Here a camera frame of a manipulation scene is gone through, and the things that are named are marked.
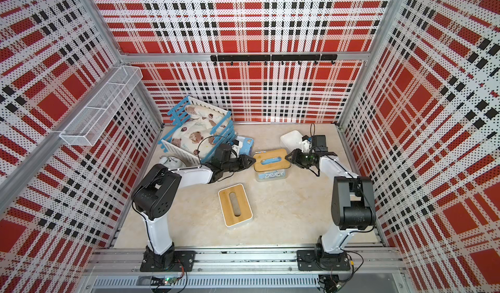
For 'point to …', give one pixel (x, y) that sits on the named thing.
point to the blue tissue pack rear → (247, 146)
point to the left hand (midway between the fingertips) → (257, 160)
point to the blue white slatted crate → (224, 133)
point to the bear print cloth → (194, 136)
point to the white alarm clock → (172, 162)
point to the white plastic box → (292, 140)
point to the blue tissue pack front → (271, 160)
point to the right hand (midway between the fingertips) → (290, 157)
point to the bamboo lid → (283, 164)
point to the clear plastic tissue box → (274, 175)
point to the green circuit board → (155, 280)
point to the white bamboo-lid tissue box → (236, 209)
